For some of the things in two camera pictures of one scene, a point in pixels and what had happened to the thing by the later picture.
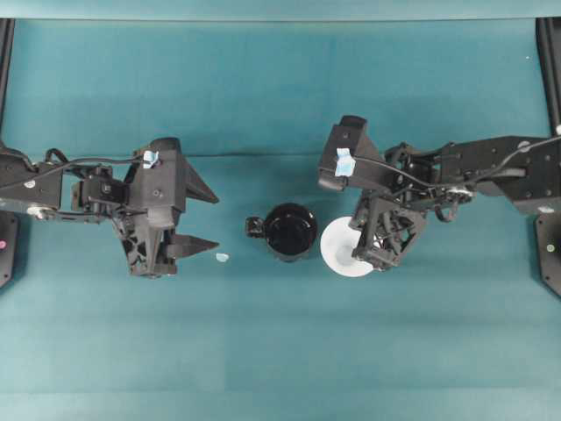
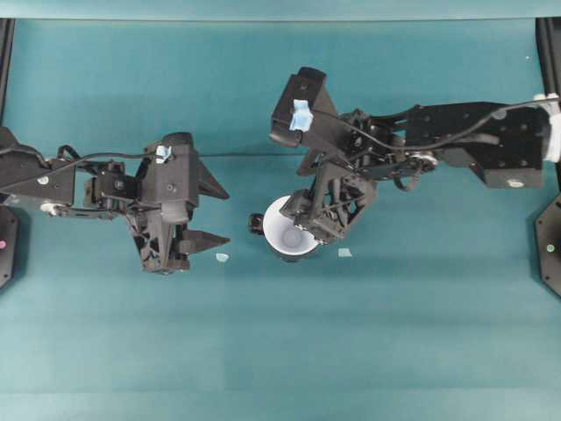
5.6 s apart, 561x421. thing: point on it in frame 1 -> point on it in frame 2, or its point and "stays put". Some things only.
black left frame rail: (7, 27) stays put
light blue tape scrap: (222, 257) stays put
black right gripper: (387, 220) -> (336, 196)
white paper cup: (337, 244) -> (290, 240)
